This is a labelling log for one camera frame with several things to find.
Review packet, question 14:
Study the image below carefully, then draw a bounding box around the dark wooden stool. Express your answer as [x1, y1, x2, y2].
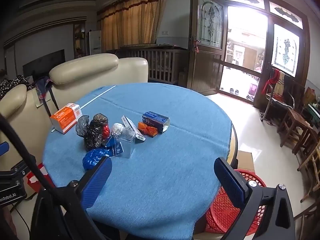
[277, 107, 313, 155]

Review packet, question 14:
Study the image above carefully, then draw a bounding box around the red and white shopping bag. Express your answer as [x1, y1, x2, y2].
[26, 162, 55, 192]

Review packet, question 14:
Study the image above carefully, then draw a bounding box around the striped cream towel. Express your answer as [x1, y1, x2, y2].
[274, 71, 285, 96]

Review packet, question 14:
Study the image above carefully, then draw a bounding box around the cream leather sofa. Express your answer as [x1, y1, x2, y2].
[0, 53, 149, 240]

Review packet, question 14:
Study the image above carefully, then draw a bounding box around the blue plastic bag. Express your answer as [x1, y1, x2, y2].
[82, 148, 112, 172]

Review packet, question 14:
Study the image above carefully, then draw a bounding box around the beige curtain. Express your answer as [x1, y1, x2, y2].
[97, 0, 167, 52]

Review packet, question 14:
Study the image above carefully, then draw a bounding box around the wooden door with stained glass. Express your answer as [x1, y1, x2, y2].
[187, 0, 224, 96]

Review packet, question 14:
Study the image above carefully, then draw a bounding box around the dark floral cloth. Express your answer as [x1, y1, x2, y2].
[0, 78, 33, 98]

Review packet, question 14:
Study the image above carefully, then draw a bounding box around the white standing air conditioner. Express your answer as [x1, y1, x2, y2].
[89, 31, 102, 55]

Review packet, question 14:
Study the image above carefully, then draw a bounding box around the orange plastic bag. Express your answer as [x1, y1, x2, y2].
[138, 122, 158, 137]

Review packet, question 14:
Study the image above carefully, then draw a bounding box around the thick black cable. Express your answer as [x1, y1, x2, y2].
[0, 114, 105, 240]

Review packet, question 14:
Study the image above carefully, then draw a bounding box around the black television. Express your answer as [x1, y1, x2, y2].
[22, 49, 66, 80]

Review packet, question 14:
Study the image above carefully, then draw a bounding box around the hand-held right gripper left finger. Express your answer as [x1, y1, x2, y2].
[30, 156, 113, 240]

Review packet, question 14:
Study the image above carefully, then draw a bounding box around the red garment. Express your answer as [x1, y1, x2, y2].
[261, 69, 280, 95]

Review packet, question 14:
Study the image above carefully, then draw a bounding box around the round wooden table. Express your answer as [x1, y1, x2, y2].
[226, 121, 239, 168]

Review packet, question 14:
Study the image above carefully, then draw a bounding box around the white thin stick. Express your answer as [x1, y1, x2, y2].
[51, 85, 117, 133]

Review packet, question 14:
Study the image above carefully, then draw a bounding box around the grey plastic bag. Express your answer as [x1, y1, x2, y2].
[76, 115, 90, 138]

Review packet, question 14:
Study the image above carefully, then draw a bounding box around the wooden stained glass door panel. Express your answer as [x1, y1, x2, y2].
[254, 0, 310, 110]

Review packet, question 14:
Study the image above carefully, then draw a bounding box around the cardboard box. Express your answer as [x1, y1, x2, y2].
[236, 150, 255, 173]

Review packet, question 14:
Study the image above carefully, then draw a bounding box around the white crumpled bag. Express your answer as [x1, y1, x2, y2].
[111, 123, 124, 137]

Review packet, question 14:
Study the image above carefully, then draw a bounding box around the wooden crib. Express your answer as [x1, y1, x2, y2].
[117, 45, 188, 85]

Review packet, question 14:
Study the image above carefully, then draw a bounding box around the blue open carton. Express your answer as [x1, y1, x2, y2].
[142, 111, 171, 134]

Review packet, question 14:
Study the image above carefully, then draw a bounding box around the clear plastic cup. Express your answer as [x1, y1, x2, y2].
[115, 127, 137, 158]

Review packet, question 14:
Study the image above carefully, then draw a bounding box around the blue carton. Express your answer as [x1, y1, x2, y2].
[142, 111, 171, 134]
[104, 136, 125, 157]

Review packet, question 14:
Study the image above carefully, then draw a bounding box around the black plastic bag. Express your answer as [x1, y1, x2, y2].
[84, 113, 109, 152]

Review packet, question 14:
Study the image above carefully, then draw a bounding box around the patterned tote bag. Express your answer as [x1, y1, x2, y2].
[34, 76, 60, 117]

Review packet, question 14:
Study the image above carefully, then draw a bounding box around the metal frame chair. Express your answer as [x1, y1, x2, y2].
[259, 80, 295, 125]

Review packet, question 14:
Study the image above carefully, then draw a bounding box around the red plastic basket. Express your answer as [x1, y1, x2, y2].
[205, 169, 267, 237]

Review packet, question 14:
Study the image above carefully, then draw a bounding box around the orange and white box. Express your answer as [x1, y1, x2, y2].
[49, 103, 82, 134]

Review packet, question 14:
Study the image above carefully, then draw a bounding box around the white long box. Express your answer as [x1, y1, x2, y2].
[121, 115, 146, 144]

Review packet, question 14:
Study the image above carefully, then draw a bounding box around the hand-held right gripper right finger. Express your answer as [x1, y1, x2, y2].
[214, 157, 297, 240]

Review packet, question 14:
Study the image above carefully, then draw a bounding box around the thin black cable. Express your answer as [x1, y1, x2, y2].
[11, 204, 29, 238]

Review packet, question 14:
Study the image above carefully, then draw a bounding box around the light wooden chair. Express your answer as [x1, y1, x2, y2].
[297, 145, 320, 203]

